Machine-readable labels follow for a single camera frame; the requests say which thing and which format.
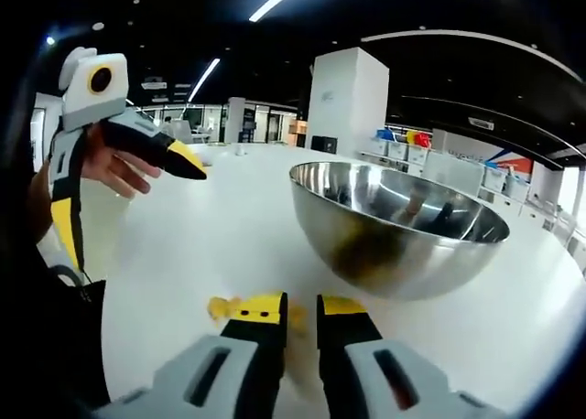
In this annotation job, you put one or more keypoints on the person's left hand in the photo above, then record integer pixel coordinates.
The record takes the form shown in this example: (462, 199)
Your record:
(114, 169)

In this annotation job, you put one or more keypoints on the white partition panel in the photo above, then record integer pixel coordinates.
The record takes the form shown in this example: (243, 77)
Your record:
(453, 174)

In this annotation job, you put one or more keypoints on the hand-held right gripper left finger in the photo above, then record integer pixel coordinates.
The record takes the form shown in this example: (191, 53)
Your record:
(220, 373)

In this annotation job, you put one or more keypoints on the yellow bag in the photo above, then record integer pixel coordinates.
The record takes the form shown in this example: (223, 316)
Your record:
(409, 137)

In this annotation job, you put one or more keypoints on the short ceiling strip light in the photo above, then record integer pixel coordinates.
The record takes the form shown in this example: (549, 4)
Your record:
(205, 79)

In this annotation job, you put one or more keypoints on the stainless steel bowl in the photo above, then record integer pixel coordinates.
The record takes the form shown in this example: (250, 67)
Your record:
(389, 254)

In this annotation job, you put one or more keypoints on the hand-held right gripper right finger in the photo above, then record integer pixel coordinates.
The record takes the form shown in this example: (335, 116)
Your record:
(361, 373)

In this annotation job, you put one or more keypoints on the blue storage bin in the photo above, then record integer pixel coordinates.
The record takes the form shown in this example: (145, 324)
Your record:
(385, 134)

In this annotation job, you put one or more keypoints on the red bag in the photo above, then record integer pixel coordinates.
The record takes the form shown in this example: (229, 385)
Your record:
(422, 139)

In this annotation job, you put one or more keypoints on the yellow QQ candy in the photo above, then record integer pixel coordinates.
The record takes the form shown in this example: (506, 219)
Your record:
(298, 320)
(222, 308)

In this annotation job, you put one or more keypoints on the white table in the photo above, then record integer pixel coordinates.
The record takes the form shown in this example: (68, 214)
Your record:
(220, 236)

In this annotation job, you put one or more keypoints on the ceiling air vent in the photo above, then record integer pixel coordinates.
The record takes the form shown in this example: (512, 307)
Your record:
(481, 123)

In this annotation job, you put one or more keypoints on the row of white storage boxes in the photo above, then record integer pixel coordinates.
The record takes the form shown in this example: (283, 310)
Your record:
(458, 163)

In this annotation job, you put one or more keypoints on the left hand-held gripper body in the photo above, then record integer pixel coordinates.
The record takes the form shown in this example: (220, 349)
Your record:
(91, 99)

